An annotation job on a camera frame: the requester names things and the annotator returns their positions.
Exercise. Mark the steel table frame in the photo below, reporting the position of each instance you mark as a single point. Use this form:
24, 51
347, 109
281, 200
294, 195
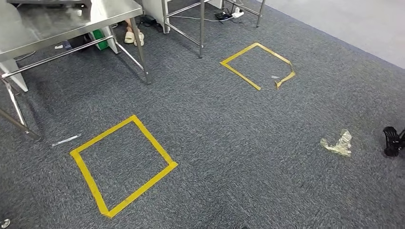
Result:
260, 12

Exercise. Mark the white power strip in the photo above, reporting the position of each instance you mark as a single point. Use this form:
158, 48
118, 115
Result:
238, 13

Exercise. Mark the black standing robot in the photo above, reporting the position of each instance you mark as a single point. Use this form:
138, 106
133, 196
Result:
392, 142

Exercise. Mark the crumpled clear plastic wrap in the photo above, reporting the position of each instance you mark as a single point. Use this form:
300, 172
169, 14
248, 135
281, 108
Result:
340, 147

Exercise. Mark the small green object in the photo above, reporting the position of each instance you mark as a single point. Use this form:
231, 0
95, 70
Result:
101, 39

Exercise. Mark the small white scrap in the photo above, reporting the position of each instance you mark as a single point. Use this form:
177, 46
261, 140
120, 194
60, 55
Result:
275, 77

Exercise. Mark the white strip of litter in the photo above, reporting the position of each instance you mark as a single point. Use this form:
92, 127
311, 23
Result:
66, 140

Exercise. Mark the stainless steel workbench table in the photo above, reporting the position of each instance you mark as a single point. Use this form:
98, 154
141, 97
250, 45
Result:
202, 28
47, 22

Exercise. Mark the black power adapter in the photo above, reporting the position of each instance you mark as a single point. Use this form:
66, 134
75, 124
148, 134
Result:
223, 16
148, 20

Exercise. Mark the beige sandal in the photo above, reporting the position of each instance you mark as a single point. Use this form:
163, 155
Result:
140, 39
129, 36

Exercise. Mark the chrome rolling stool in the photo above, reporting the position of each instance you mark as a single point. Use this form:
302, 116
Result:
5, 223

